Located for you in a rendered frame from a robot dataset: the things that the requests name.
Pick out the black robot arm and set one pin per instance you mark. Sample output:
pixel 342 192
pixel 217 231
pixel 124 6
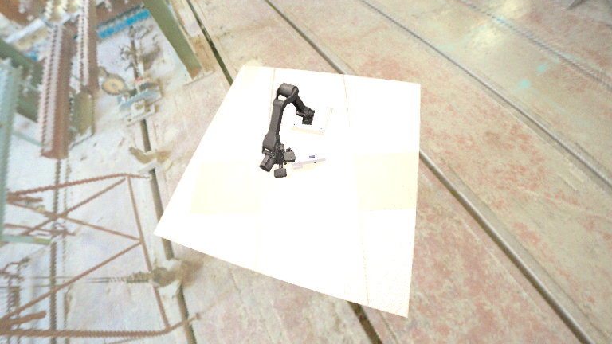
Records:
pixel 272 140

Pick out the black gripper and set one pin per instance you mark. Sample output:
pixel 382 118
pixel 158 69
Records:
pixel 281 172

